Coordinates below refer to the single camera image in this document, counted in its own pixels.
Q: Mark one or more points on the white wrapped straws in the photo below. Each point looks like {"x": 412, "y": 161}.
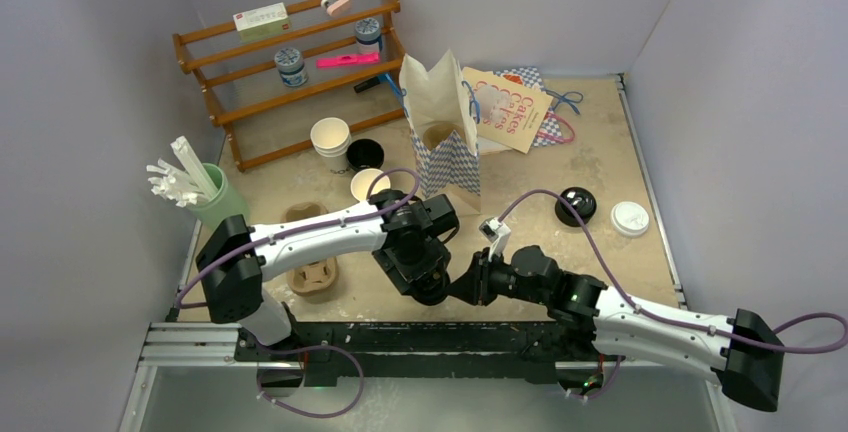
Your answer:
{"x": 189, "y": 184}

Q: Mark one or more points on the black paper cup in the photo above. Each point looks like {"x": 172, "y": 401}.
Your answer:
{"x": 429, "y": 297}
{"x": 364, "y": 154}

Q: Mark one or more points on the single brown pulp carrier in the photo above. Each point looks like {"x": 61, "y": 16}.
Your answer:
{"x": 439, "y": 132}

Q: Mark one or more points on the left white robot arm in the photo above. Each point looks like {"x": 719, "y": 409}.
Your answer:
{"x": 238, "y": 259}

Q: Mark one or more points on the white green box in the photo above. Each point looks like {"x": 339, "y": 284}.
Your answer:
{"x": 262, "y": 23}

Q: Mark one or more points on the pink white small tool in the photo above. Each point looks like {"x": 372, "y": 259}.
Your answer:
{"x": 336, "y": 2}

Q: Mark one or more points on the black lid stack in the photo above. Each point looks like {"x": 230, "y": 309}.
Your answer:
{"x": 581, "y": 201}

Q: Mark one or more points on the blue checkered paper bag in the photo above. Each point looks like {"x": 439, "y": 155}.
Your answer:
{"x": 441, "y": 94}

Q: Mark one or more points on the white cup lid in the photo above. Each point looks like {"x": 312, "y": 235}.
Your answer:
{"x": 630, "y": 219}

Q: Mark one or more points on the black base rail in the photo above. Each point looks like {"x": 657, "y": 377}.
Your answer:
{"x": 538, "y": 352}

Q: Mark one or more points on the blue patterned jar right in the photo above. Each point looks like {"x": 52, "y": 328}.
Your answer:
{"x": 368, "y": 35}

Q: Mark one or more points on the wooden three-tier shelf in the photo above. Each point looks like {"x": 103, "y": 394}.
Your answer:
{"x": 267, "y": 58}

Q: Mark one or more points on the white paper cup stack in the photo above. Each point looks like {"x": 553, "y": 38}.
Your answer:
{"x": 331, "y": 138}

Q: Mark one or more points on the beige cakes paper bag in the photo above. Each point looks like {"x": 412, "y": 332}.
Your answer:
{"x": 511, "y": 114}

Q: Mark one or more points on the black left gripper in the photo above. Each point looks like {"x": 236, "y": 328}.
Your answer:
{"x": 434, "y": 261}

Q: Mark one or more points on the black blue marker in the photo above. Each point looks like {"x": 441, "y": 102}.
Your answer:
{"x": 367, "y": 84}

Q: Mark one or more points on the green straw holder cup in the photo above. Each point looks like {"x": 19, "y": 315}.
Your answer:
{"x": 227, "y": 201}

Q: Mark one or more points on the brown pulp cup carrier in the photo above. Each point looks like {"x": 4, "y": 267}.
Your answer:
{"x": 315, "y": 277}

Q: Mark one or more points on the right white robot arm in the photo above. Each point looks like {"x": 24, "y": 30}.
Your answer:
{"x": 740, "y": 354}

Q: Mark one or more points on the blue patterned jar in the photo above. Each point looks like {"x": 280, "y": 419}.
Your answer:
{"x": 368, "y": 35}
{"x": 290, "y": 66}

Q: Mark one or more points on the blue patterned jar left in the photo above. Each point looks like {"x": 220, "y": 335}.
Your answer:
{"x": 290, "y": 66}

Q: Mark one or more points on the pink marker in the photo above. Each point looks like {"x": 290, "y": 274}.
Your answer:
{"x": 348, "y": 60}

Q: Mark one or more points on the green paper coffee cup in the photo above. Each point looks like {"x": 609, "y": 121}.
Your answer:
{"x": 368, "y": 182}

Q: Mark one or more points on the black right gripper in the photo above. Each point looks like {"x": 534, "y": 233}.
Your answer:
{"x": 474, "y": 287}

